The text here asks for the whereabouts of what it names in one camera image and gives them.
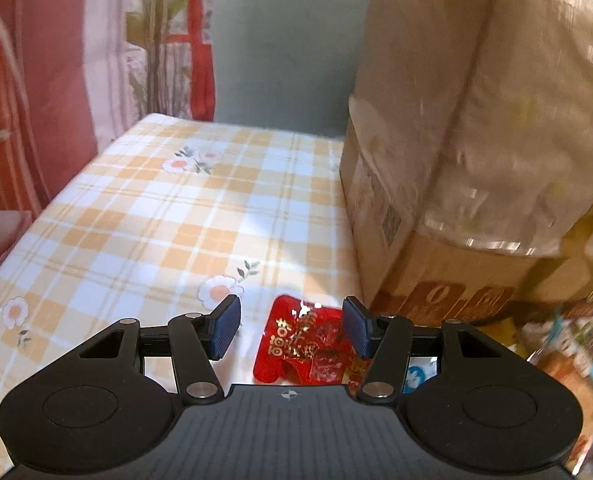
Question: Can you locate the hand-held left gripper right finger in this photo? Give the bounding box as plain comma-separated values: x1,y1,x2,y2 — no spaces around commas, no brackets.
341,295,520,405

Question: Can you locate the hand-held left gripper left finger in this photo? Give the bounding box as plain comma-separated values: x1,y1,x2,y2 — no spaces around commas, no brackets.
78,294,242,406

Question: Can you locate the red snack packet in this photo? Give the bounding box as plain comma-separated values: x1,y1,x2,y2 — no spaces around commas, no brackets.
252,294,378,389

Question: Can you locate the cardboard box with plastic liner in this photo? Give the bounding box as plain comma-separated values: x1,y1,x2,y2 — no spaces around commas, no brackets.
339,0,593,332

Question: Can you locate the blue white snack packet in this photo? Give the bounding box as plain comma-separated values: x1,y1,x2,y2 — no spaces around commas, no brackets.
401,355,440,396

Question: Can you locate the yellow checked tablecloth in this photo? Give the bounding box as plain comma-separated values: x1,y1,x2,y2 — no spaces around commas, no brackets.
0,112,368,477

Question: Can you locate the pile of colourful snack packets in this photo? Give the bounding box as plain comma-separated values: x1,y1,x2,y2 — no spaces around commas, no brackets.
497,299,593,463

